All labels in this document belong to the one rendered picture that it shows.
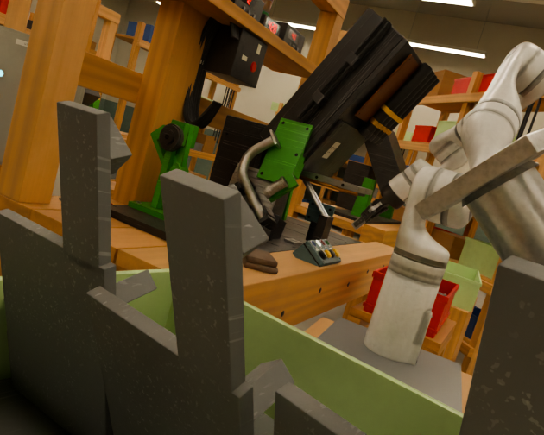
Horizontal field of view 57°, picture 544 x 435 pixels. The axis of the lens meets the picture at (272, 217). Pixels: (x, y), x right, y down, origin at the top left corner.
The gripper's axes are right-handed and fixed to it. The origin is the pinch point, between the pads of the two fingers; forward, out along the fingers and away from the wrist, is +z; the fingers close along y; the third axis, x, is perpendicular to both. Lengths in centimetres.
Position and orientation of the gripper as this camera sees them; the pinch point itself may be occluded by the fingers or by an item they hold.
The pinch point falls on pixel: (358, 223)
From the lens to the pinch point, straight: 147.8
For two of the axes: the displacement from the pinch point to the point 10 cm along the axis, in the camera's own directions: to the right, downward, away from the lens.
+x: 5.7, 7.9, -2.3
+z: -6.9, 6.1, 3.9
